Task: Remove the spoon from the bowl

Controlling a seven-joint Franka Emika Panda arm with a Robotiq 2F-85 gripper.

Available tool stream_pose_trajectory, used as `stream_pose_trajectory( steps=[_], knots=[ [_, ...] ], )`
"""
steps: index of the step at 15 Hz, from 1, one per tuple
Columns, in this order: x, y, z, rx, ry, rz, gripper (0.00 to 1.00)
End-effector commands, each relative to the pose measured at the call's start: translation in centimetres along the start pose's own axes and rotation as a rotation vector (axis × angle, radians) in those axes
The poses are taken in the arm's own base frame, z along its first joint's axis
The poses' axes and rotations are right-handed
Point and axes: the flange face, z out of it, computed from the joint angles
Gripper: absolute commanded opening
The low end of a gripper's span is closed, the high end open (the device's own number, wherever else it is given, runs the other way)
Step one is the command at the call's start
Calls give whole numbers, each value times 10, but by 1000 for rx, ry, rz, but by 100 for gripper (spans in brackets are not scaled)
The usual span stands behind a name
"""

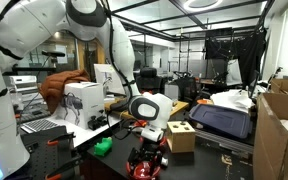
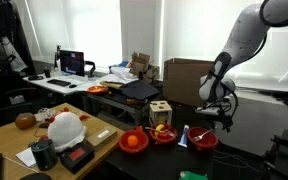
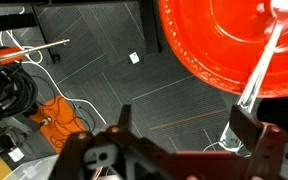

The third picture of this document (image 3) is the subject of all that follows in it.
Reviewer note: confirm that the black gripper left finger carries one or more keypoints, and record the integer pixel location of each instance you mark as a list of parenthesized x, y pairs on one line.
[(124, 143)]

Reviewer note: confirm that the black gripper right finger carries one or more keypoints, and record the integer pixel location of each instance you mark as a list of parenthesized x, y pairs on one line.
[(267, 146)]

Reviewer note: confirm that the red plastic bowl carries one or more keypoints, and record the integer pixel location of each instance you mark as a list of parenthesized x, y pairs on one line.
[(217, 40)]

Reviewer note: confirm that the orange floor mat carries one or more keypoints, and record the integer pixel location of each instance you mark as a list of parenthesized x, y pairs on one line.
[(55, 116)]

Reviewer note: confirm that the small white floor tag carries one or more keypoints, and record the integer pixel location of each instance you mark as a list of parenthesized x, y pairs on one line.
[(134, 57)]

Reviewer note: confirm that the clear plastic sheet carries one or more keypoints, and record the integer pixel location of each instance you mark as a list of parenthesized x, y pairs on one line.
[(34, 168)]

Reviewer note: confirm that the white power adapter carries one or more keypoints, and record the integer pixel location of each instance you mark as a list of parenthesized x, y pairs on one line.
[(16, 154)]

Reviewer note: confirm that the black table leg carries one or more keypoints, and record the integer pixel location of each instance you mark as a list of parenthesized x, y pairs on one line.
[(150, 26)]

